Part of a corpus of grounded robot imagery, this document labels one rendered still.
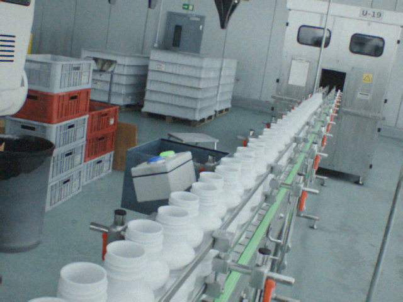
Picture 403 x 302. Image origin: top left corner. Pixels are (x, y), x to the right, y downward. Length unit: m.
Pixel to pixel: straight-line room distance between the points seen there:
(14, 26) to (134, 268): 0.80
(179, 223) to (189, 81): 7.18
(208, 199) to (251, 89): 10.85
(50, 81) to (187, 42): 8.75
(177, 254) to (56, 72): 2.83
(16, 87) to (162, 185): 0.45
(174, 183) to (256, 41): 10.60
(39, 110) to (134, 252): 2.98
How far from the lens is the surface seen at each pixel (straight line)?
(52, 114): 3.33
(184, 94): 7.70
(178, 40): 11.94
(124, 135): 4.56
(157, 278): 0.47
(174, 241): 0.51
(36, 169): 2.75
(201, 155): 1.87
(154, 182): 0.89
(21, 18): 1.13
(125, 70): 8.21
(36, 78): 3.37
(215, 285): 0.62
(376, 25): 5.72
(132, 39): 12.51
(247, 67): 11.45
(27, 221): 2.86
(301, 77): 5.70
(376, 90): 5.70
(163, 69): 7.80
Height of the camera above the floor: 1.35
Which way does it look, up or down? 13 degrees down
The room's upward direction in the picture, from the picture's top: 9 degrees clockwise
